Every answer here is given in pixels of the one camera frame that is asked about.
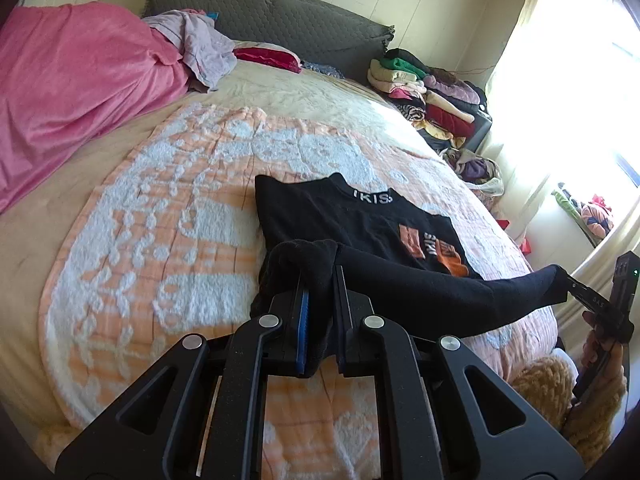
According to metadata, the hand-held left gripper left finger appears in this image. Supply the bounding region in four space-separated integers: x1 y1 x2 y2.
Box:
55 275 313 480

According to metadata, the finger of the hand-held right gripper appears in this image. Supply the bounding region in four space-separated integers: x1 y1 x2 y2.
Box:
565 280 608 318

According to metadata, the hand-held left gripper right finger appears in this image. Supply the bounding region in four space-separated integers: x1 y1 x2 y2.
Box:
332 265 583 480

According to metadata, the black long-sleeve sweater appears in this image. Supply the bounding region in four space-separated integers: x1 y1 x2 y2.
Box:
249 172 571 378

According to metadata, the person's right forearm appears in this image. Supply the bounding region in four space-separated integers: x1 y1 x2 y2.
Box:
562 360 628 466

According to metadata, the white bag of clothes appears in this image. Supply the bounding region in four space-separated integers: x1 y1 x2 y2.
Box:
442 147 505 197

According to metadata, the pile of folded clothes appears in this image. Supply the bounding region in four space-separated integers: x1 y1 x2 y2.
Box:
367 47 488 141

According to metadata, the person's right hand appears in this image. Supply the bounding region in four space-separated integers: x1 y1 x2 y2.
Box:
580 310 626 386

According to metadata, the colourful toy on windowsill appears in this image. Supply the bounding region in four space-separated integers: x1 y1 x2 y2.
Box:
582 192 615 236

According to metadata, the green item on windowsill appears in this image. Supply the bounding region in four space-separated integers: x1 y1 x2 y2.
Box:
552 182 596 246

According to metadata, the fuzzy beige jacket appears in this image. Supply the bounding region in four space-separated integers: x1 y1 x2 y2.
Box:
507 357 576 411

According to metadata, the orange and white blanket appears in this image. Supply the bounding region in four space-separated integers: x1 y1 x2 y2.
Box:
39 102 558 480

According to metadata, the black box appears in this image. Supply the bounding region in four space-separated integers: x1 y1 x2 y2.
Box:
425 110 493 153

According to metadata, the bed with cream sheet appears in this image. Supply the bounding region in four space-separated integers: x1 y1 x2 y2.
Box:
0 57 558 466

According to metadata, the cream curtain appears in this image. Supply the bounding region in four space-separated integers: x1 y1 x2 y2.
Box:
487 0 571 186

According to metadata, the dark patterned cloth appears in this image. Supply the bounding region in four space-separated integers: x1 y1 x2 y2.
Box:
300 61 346 79

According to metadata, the red cloth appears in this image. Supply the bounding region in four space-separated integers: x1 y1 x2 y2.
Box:
232 45 302 73

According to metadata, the grey quilted headboard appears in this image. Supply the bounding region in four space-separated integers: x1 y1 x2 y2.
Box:
141 0 396 83

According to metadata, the lilac garment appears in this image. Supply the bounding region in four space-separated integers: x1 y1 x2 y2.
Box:
141 8 238 92

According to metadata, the pink quilt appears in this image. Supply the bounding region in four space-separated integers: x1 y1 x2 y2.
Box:
0 1 193 216

